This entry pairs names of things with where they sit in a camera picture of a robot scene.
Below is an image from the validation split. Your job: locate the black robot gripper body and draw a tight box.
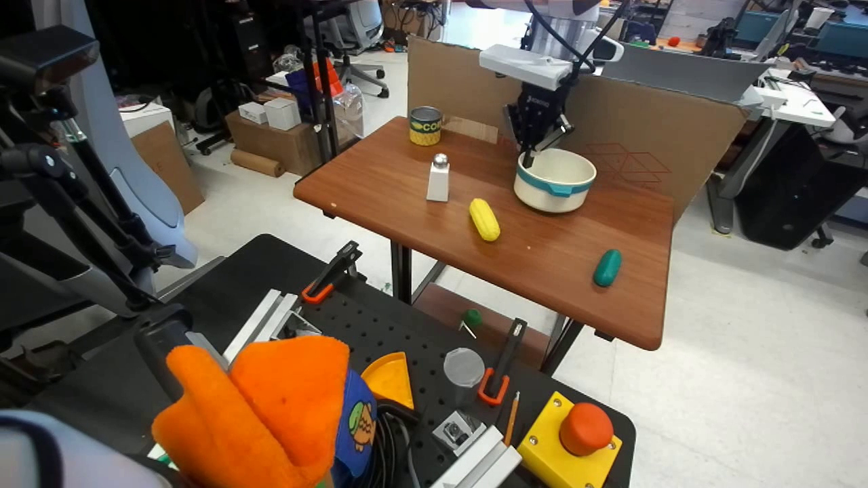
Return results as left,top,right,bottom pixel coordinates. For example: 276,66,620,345
503,80,575,150

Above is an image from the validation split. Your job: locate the white pot with teal handles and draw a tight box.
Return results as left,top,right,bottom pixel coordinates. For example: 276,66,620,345
512,146,600,218

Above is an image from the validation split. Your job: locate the yellow toy corn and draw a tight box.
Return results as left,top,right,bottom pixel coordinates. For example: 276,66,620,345
465,196,503,245

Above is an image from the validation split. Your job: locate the white salt shaker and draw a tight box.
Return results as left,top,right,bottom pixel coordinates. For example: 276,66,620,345
423,153,453,206

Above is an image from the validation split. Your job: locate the brown cardboard backboard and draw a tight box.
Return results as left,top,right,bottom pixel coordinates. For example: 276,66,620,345
404,35,748,219

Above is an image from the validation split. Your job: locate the glass jar with lid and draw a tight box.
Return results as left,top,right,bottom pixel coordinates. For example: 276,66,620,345
407,103,448,150

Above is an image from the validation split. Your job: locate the green toy cucumber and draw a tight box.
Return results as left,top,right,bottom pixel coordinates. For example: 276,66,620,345
592,248,627,291

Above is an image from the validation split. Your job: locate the grey partition panel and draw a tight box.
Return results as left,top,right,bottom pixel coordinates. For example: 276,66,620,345
602,46,771,108

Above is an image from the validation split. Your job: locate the black table leg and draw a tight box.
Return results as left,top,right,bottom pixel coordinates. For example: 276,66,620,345
537,315,585,378
387,240,414,307

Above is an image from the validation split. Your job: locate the black office chair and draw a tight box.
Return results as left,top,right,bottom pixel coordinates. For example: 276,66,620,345
318,0,392,101

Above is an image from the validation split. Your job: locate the black vertical stand pole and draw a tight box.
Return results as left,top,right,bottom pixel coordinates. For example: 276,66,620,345
304,0,342,169

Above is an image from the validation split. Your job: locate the black clamp with orange tips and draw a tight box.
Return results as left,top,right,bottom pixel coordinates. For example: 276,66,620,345
475,315,528,410
297,240,366,307

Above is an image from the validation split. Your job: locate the grey round disc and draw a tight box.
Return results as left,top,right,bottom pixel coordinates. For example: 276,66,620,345
440,345,489,390

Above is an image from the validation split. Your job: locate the black bulky chair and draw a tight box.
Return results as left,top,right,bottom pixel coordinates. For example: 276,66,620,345
733,123,868,252

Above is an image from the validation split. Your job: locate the white office desk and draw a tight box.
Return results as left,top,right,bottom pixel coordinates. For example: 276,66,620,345
734,77,841,132

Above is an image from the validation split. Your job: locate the large brown cardboard box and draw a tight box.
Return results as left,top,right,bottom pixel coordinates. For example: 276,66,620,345
225,105,326,180

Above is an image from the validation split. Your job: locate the white small box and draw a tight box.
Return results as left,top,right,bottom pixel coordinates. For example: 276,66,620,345
236,92,304,137

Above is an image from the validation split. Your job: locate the yellow orange wedge piece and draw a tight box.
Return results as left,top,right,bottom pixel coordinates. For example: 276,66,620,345
357,351,417,414

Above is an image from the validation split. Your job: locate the brown cardboard tube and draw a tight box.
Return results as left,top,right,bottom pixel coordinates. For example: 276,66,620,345
227,146,285,180

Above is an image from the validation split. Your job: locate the black white marker tag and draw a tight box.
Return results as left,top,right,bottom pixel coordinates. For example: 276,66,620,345
430,410,489,459

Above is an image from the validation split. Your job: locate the black perforated mounting board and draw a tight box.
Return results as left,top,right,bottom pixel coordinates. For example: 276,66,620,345
15,230,636,488

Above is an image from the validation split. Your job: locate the yellow emergency stop box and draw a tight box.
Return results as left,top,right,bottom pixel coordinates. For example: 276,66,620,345
514,390,624,488

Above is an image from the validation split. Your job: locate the silver aluminium extrusion bar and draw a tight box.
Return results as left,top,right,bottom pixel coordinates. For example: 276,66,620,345
223,287,304,366
430,424,527,488

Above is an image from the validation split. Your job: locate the tall brown cardboard box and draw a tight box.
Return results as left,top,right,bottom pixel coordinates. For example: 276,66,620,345
130,120,206,218

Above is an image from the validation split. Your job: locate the orange plush toy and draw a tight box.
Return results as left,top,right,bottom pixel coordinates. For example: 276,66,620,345
148,334,352,488

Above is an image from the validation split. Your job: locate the pale blue curved panel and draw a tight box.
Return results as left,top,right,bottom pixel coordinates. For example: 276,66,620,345
30,0,200,267

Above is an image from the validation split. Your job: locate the white blue rounded object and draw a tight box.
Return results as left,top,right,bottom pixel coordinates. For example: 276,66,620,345
0,410,154,488

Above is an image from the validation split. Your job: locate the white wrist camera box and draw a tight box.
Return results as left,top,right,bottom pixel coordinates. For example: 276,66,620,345
476,42,575,95

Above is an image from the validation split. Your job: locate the robot arm with black cables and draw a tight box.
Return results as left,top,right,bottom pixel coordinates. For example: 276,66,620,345
521,0,636,77

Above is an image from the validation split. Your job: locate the small green handled tool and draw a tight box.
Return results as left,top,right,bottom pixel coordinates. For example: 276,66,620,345
459,307,489,341

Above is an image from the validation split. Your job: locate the black cable bundle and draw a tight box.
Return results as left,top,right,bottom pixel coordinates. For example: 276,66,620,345
372,405,423,488

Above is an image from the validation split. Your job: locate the black camera tripod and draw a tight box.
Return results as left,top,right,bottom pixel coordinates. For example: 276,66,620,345
0,24,198,410

